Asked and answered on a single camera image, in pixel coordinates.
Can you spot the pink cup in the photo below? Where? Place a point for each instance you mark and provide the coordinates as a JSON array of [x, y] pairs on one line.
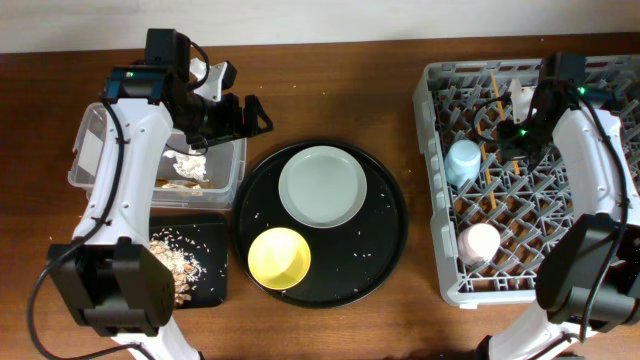
[[478, 243]]

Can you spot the clear plastic waste bin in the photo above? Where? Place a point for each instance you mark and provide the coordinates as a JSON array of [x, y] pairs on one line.
[[225, 166]]

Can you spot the grey dishwasher rack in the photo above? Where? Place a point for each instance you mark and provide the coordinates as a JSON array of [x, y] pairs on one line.
[[534, 208]]

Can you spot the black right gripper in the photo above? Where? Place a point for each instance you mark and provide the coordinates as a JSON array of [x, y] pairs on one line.
[[508, 146]]

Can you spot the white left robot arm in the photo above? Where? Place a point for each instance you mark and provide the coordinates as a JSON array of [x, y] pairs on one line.
[[107, 276]]

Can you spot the grey round plate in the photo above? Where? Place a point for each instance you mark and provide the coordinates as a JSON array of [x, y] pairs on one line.
[[322, 186]]

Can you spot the food scraps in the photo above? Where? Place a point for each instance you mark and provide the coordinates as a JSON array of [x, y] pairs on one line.
[[177, 253]]

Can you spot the blue cup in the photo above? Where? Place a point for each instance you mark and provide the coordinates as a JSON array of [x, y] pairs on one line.
[[462, 162]]

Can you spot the black rectangular tray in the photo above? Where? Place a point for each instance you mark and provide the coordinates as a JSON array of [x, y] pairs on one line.
[[211, 232]]

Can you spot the yellow bowl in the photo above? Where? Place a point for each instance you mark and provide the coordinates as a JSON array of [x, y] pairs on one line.
[[279, 258]]

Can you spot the white napkin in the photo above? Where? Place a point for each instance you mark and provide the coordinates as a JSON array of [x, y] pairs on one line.
[[190, 165]]

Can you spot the round black serving tray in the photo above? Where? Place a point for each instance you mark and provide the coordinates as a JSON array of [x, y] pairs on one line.
[[349, 261]]

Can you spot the gold brown foil wrapper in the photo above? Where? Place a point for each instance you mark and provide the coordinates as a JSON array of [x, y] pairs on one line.
[[182, 184]]

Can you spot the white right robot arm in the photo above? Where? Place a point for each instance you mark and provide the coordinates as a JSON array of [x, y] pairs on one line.
[[589, 282]]

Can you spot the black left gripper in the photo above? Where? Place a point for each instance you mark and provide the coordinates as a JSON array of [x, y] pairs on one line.
[[234, 127]]

